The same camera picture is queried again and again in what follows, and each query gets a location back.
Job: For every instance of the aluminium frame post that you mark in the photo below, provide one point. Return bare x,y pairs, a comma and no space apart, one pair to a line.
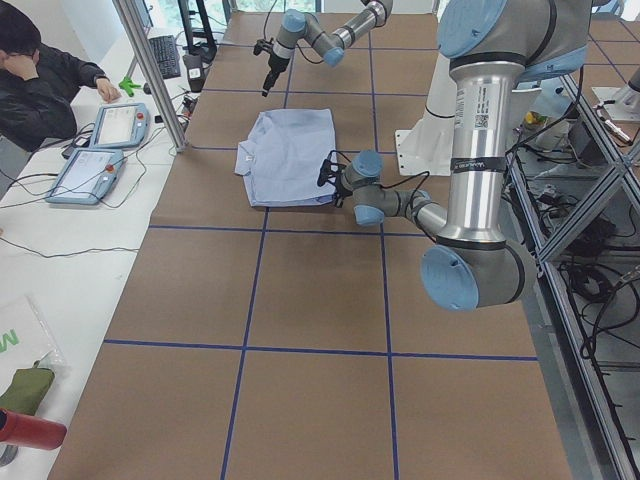
132,24

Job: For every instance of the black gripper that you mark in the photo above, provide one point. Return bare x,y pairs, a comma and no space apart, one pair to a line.
274,65
339,189

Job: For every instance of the light blue striped shirt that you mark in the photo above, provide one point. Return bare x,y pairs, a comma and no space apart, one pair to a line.
281,158

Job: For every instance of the blue teach pendant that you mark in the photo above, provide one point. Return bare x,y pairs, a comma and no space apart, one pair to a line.
88,175
120,126

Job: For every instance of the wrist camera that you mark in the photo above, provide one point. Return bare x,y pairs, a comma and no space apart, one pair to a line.
263,45
330,170

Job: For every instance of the black keyboard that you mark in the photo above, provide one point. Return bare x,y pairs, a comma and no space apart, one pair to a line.
166,55

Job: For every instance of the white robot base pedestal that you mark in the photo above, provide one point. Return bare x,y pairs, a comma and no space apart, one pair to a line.
428,145

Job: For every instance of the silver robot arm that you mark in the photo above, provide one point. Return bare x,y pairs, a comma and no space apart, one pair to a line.
492,46
296,26

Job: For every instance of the near blue teach pendant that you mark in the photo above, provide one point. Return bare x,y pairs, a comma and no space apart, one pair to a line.
88,175

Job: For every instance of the green cloth bundle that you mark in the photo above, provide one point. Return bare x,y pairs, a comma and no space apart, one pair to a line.
27,390

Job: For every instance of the red bottle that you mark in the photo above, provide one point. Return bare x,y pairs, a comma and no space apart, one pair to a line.
31,431

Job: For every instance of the far blue teach pendant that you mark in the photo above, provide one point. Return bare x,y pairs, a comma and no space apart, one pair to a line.
120,126

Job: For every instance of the seated person in black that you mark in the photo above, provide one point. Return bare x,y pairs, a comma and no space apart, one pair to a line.
39,82

